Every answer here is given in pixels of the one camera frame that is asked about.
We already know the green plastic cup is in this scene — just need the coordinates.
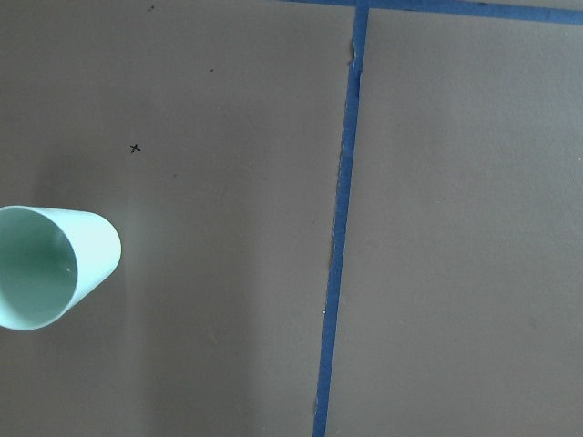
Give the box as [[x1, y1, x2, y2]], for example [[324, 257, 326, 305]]
[[1, 205, 122, 331]]

